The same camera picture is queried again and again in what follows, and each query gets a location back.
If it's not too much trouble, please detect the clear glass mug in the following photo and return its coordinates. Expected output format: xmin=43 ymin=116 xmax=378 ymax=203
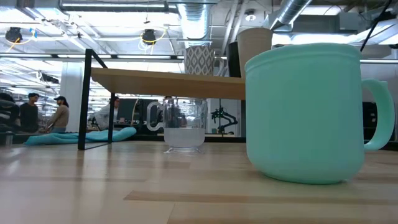
xmin=146 ymin=97 xmax=208 ymax=154

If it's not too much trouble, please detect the white patterned mug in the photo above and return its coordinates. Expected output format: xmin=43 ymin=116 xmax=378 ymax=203
xmin=184 ymin=45 xmax=228 ymax=77

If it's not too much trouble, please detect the tall beige cup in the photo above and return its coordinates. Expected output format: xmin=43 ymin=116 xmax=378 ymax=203
xmin=236 ymin=27 xmax=274 ymax=78

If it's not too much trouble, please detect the teal mug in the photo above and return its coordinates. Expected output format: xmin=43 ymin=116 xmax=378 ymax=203
xmin=244 ymin=42 xmax=396 ymax=185

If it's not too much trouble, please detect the wooden shelf with black legs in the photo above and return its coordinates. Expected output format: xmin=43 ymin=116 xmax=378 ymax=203
xmin=77 ymin=49 xmax=246 ymax=151

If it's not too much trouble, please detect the black background monitor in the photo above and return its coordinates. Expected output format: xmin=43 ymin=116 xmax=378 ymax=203
xmin=116 ymin=98 xmax=163 ymax=125

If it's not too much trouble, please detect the black ceiling device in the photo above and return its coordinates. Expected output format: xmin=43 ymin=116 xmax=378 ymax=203
xmin=142 ymin=29 xmax=157 ymax=45
xmin=4 ymin=27 xmax=23 ymax=44

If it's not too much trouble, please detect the blue cloth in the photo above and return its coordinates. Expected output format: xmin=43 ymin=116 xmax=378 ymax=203
xmin=24 ymin=126 xmax=137 ymax=146

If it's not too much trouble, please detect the white pillar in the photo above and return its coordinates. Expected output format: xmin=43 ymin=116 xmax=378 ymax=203
xmin=60 ymin=62 xmax=91 ymax=133

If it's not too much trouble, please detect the black metal table frame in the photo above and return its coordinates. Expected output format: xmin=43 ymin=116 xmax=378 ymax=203
xmin=0 ymin=132 xmax=246 ymax=144

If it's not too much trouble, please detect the smooth silver air duct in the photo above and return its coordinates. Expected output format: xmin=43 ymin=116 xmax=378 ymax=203
xmin=177 ymin=0 xmax=213 ymax=48

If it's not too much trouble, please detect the spiral silver air duct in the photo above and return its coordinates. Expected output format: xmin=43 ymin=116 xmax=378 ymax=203
xmin=264 ymin=0 xmax=313 ymax=30

